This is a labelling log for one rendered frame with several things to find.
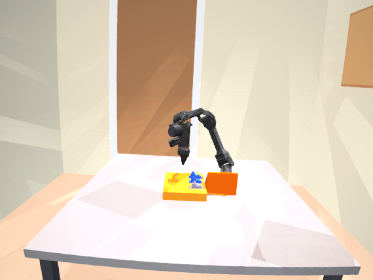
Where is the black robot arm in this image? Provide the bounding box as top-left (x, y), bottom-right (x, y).
top-left (168, 108), bottom-right (235, 173)

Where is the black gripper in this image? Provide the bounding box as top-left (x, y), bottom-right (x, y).
top-left (178, 135), bottom-right (190, 165)

